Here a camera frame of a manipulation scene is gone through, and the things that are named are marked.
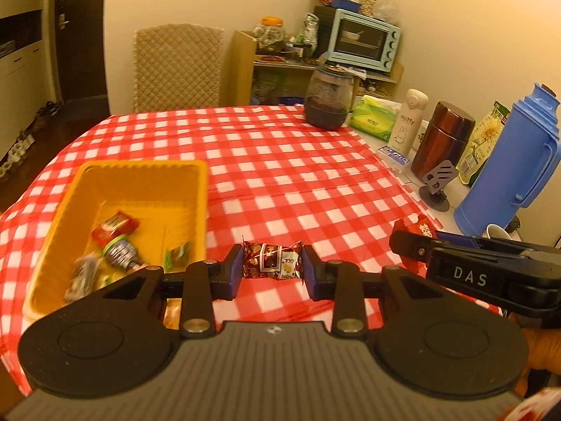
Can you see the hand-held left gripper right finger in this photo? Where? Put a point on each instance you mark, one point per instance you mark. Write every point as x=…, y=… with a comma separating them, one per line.
x=312, y=272

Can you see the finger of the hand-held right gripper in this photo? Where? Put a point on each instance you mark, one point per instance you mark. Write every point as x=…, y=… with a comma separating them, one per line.
x=410, y=250
x=464, y=240

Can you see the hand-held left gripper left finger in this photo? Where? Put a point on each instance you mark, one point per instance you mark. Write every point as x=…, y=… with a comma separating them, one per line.
x=233, y=272

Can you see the red square snack packet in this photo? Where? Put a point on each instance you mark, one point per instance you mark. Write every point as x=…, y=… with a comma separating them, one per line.
x=420, y=227

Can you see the dark red candy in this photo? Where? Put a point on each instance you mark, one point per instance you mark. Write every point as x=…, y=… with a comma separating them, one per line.
x=271, y=259

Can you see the yellow plastic basket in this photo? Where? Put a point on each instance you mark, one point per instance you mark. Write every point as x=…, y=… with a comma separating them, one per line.
x=144, y=201

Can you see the red green snack packet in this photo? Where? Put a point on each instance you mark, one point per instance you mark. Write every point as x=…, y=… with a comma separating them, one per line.
x=115, y=227

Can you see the blurred dark snack packet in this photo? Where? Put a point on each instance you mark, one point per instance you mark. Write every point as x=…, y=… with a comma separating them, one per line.
x=83, y=278

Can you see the person's right hand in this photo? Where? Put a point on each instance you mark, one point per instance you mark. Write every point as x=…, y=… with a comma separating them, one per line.
x=541, y=355

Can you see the paper cup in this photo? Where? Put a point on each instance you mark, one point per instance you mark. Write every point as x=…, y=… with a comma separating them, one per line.
x=499, y=231

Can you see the grey phone stand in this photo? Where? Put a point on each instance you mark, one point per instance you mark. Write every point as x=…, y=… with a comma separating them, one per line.
x=438, y=180

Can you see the blue thermos jug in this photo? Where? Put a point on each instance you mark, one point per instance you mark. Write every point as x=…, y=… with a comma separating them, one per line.
x=504, y=171

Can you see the blue gum box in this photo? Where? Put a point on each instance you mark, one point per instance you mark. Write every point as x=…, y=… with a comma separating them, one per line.
x=394, y=157

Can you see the sunflower print bag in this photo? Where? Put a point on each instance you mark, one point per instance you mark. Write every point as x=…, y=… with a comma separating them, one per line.
x=482, y=140

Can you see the copper thermos flask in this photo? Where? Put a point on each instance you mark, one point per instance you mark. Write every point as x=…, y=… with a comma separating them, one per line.
x=442, y=140

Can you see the red white checkered tablecloth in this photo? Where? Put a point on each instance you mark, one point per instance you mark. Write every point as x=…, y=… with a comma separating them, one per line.
x=285, y=166

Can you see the white mug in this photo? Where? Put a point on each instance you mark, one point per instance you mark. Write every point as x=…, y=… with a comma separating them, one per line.
x=424, y=132

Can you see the white rabbit print bottle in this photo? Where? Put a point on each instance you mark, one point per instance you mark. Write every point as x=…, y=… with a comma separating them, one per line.
x=405, y=125

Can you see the red white cloth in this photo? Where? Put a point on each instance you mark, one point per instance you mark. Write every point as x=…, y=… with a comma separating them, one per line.
x=534, y=408

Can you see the green tissue pack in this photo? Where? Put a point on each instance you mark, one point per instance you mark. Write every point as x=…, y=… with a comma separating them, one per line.
x=374, y=116

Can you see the dark glass jar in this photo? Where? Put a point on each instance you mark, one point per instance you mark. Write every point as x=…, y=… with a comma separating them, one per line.
x=328, y=101

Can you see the wooden shelf unit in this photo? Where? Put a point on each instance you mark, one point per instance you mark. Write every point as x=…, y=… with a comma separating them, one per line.
x=241, y=70

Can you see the quilted beige chair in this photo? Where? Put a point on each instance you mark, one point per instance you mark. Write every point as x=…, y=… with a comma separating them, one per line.
x=177, y=68

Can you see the light blue toaster oven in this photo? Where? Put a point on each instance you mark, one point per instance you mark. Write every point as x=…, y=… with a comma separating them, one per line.
x=363, y=39

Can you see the white bowl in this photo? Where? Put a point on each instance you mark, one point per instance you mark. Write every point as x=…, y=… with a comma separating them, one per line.
x=352, y=34

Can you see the black box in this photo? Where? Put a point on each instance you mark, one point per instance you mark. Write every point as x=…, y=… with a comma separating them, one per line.
x=322, y=30

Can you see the plastic jar orange lid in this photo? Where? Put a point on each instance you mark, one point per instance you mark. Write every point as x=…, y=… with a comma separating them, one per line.
x=270, y=33

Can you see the green snack bag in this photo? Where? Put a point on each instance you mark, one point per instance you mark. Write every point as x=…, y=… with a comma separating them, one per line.
x=310, y=28

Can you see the clear plastic bag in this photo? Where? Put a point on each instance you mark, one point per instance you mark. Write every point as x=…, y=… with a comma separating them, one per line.
x=388, y=4

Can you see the row of shoes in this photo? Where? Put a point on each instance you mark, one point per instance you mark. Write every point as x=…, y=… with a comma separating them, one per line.
x=26, y=136

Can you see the white cabinet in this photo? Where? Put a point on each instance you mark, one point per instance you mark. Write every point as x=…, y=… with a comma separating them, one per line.
x=22, y=87

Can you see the dark door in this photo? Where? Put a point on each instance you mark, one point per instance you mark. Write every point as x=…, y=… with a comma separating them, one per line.
x=81, y=30

